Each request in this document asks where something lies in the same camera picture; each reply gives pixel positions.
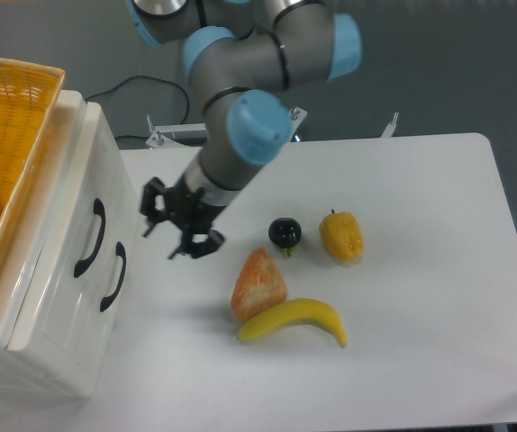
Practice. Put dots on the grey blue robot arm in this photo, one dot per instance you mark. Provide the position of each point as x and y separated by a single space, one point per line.
236 72

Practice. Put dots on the metal table bracket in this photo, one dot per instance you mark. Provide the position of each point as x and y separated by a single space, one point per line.
390 128

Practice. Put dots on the black top drawer handle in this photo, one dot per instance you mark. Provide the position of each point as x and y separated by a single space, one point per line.
95 239

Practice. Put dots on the orange woven basket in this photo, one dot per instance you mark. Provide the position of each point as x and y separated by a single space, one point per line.
28 93

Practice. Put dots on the yellow bell pepper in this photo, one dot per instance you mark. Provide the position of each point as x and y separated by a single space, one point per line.
342 236

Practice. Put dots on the black round fruit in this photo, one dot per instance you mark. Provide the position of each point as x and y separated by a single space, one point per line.
285 234

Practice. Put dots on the black drawer handle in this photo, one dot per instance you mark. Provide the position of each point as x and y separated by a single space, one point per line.
95 239
117 279

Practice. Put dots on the white drawer cabinet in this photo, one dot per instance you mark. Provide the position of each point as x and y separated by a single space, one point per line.
21 252

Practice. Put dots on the black lower drawer handle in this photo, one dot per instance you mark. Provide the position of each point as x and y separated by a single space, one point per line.
117 279

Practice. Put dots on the orange peeled segment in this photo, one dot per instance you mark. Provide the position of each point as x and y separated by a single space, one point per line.
258 287

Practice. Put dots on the yellow banana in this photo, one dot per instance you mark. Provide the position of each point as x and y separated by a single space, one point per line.
294 312

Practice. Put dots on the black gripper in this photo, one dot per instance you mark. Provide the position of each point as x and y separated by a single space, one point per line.
187 211

